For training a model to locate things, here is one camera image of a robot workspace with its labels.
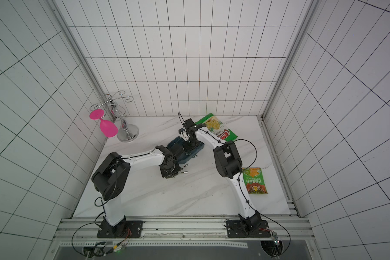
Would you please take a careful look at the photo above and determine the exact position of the dark teal storage box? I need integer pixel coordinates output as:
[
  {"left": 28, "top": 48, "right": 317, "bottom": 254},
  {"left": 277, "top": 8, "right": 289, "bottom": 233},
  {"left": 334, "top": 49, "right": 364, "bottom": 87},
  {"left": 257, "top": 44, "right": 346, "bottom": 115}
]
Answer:
[{"left": 166, "top": 136, "right": 204, "bottom": 165}]

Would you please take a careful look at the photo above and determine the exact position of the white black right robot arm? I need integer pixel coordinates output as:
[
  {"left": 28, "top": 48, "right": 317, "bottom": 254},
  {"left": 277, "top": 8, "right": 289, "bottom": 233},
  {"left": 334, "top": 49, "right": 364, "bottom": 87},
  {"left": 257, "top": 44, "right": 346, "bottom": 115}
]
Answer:
[{"left": 178, "top": 119, "right": 272, "bottom": 238}]

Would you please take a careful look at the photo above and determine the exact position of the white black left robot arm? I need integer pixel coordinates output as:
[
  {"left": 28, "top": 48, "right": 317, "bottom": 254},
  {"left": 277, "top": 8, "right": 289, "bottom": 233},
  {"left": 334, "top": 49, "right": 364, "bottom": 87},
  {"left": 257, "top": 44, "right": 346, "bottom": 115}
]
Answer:
[{"left": 92, "top": 145, "right": 180, "bottom": 239}]

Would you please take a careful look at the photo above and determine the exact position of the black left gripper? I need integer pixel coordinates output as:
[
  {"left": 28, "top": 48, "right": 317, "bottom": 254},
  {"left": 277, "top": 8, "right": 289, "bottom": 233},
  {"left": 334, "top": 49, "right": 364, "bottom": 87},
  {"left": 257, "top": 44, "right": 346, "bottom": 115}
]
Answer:
[{"left": 159, "top": 161, "right": 181, "bottom": 179}]

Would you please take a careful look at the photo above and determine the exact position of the green red snack packet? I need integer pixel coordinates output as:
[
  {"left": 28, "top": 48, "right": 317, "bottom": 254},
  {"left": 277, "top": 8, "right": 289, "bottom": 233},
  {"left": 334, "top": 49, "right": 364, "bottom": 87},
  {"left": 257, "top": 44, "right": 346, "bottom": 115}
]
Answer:
[{"left": 243, "top": 167, "right": 268, "bottom": 195}]

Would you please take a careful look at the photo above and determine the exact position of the pink plastic goblet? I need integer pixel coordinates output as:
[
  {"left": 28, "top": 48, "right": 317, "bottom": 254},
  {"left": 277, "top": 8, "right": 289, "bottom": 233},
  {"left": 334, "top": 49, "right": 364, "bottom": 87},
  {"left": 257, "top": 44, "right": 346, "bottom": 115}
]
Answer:
[{"left": 89, "top": 109, "right": 119, "bottom": 138}]

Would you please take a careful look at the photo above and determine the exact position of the green Chuba chips bag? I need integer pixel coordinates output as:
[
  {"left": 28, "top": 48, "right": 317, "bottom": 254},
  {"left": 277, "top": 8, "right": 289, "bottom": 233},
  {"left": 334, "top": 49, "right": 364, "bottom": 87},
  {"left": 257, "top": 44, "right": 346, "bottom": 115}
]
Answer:
[{"left": 196, "top": 113, "right": 238, "bottom": 141}]

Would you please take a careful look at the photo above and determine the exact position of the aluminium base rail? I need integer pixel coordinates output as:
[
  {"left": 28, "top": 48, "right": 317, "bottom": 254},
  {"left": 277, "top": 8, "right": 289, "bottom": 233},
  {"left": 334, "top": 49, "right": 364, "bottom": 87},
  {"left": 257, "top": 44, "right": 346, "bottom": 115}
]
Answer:
[{"left": 53, "top": 215, "right": 315, "bottom": 251}]

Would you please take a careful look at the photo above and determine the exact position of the chrome cup holder stand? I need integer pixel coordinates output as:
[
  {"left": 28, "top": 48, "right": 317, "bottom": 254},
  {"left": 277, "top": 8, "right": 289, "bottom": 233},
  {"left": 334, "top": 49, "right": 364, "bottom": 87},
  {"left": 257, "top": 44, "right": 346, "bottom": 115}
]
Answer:
[{"left": 90, "top": 90, "right": 139, "bottom": 143}]

